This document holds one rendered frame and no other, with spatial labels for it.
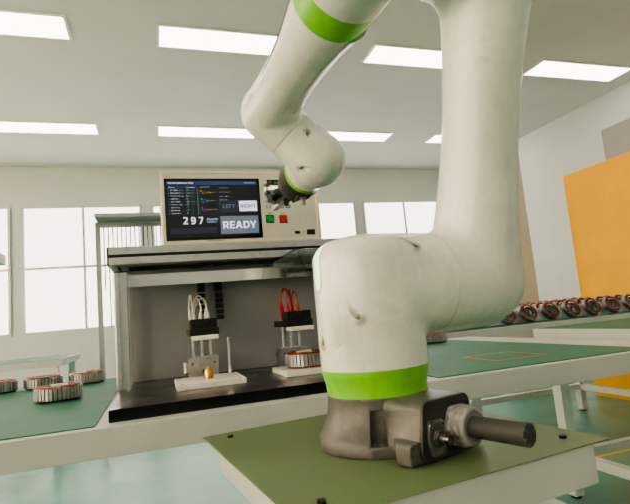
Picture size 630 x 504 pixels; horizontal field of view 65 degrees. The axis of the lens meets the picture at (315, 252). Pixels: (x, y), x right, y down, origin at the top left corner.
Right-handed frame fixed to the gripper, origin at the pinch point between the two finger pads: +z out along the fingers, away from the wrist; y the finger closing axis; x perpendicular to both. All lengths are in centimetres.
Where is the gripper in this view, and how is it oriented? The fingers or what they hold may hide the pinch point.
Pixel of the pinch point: (277, 202)
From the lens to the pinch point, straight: 131.5
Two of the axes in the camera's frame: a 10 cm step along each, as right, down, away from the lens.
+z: -3.0, 1.5, 9.4
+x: -0.9, -9.9, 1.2
